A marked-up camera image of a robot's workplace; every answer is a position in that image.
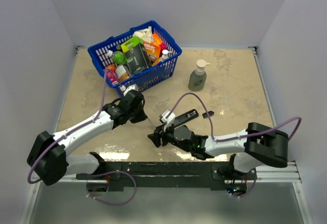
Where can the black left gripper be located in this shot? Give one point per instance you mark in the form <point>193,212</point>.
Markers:
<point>142,116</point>

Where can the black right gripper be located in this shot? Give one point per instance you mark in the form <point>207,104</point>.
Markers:
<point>156,137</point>

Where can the black remote control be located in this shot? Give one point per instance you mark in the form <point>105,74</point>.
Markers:
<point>183,118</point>

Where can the black battery compartment cover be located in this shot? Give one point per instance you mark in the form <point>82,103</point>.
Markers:
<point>208,114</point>

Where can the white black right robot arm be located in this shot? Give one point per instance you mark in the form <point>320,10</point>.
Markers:
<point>249,148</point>

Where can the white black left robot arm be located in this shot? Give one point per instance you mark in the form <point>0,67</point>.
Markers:
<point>51,156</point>

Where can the orange labelled jar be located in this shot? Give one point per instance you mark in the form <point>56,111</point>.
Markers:
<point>122,72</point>

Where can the pink snack packet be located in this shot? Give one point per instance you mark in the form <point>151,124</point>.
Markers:
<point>111,75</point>

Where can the black green razor box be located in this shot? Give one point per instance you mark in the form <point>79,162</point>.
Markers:
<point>136,56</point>

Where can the blue plastic shopping basket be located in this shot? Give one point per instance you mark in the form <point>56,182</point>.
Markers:
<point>149,77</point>

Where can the green round bottle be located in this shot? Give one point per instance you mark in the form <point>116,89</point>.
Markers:
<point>117,57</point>

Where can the white pump bottle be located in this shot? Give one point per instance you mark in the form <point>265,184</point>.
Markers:
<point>164,55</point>

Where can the orange razor blade box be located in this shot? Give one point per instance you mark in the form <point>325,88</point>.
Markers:
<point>153,52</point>

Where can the grey soap pump bottle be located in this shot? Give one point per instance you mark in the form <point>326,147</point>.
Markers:
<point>198,76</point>

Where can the beige crumpled bag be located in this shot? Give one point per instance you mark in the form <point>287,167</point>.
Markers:
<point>145,34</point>

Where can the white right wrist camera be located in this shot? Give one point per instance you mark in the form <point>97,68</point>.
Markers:
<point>167,118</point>

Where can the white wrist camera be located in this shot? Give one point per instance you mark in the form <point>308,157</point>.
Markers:
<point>167,118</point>
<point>125,89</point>

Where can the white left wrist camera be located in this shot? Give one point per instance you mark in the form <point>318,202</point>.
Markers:
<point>125,89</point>

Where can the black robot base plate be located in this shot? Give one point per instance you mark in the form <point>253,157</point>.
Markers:
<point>208,174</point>

